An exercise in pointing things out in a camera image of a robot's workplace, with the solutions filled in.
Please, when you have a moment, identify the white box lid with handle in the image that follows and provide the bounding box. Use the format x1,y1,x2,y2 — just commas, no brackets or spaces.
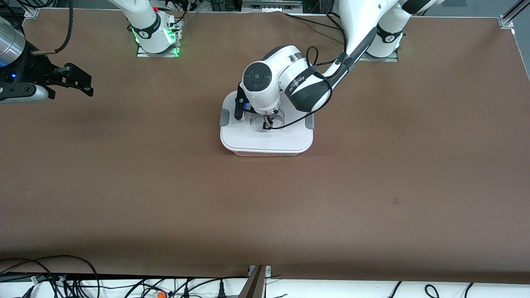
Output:
219,92,314,154

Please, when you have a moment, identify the white plastic box base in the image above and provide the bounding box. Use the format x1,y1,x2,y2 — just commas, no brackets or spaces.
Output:
231,149,303,157

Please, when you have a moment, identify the large table cover sheet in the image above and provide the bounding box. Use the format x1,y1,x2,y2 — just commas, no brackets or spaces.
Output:
0,9,530,284

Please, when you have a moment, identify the aluminium corner profile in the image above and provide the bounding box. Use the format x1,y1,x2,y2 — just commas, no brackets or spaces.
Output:
499,0,530,29

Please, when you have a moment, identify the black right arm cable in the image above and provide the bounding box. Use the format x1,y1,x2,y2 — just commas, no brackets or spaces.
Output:
31,0,74,55

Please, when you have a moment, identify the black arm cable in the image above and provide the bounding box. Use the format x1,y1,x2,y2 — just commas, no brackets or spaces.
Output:
31,0,74,55
265,0,352,130

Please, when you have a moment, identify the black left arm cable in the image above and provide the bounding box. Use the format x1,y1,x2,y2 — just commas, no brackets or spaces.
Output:
265,0,352,130

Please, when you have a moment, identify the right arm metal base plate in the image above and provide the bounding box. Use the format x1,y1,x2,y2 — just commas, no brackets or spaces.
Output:
137,19,181,58

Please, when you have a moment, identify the long black tabletop cable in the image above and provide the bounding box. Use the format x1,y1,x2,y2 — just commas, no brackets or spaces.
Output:
284,12,346,33

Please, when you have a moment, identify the aluminium profile post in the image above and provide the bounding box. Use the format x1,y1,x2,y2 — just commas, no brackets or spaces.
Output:
238,265,272,298

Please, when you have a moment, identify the black looping floor cable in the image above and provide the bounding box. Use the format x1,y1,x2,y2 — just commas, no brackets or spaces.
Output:
0,255,101,298

